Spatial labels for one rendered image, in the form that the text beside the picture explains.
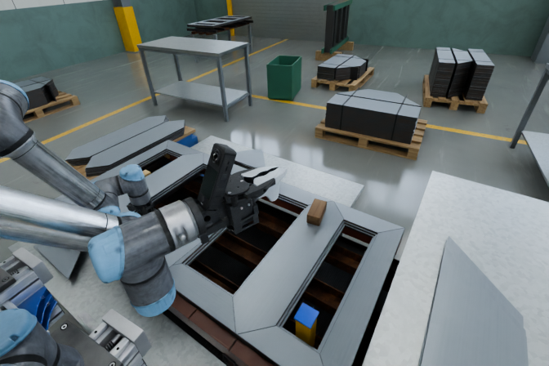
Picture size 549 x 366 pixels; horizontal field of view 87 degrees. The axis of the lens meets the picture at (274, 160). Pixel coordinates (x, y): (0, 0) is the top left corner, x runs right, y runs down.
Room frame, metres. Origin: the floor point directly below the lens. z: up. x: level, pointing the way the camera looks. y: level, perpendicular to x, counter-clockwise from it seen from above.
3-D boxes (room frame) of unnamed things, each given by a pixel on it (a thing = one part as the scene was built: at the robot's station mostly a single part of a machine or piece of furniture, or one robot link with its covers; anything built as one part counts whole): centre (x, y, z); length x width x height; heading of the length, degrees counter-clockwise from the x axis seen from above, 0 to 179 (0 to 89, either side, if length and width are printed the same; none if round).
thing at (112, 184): (0.83, 0.61, 1.15); 0.11 x 0.11 x 0.08; 27
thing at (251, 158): (1.63, 0.18, 0.77); 0.45 x 0.20 x 0.04; 55
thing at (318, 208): (0.99, -0.19, 0.87); 0.12 x 0.06 x 0.05; 156
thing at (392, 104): (3.32, -1.25, 0.23); 1.20 x 0.80 x 0.47; 59
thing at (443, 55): (4.51, -2.89, 0.32); 1.20 x 0.80 x 0.65; 156
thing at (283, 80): (4.87, -0.20, 0.29); 0.61 x 0.46 x 0.57; 160
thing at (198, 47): (4.48, 1.14, 0.48); 1.50 x 0.70 x 0.95; 61
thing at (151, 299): (0.34, 0.24, 1.34); 0.11 x 0.08 x 0.11; 35
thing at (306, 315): (0.50, -0.08, 0.88); 0.06 x 0.06 x 0.02; 55
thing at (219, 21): (7.71, 1.16, 0.43); 1.66 x 0.84 x 0.85; 151
